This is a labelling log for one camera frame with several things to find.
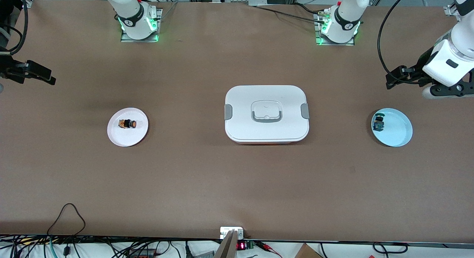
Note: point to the brown cardboard piece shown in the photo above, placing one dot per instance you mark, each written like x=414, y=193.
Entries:
x=307, y=252

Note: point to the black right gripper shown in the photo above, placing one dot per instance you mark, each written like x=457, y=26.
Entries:
x=11, y=70

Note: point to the black orange power strip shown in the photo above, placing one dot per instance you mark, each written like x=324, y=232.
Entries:
x=142, y=253

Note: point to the metal corner bracket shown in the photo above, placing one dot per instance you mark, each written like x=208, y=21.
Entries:
x=451, y=10

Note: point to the green blue switch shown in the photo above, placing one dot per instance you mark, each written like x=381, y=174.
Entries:
x=379, y=123

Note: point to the red digit display module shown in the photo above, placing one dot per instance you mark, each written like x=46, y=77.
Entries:
x=241, y=245

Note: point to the pink round plate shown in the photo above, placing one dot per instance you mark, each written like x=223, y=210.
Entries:
x=127, y=137

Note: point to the white lunch box grey clips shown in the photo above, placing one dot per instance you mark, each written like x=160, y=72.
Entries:
x=266, y=130

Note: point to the red clip leads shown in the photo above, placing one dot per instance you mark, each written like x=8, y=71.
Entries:
x=268, y=247

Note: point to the light blue round plate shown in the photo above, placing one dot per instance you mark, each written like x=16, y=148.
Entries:
x=398, y=130

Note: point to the orange black push switch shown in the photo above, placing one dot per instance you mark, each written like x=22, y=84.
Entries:
x=127, y=123

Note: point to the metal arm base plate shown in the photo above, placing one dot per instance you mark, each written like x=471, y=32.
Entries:
x=127, y=40
x=321, y=41

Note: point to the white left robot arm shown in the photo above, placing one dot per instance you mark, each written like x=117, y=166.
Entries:
x=346, y=13

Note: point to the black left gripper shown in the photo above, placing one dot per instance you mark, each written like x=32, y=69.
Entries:
x=419, y=71

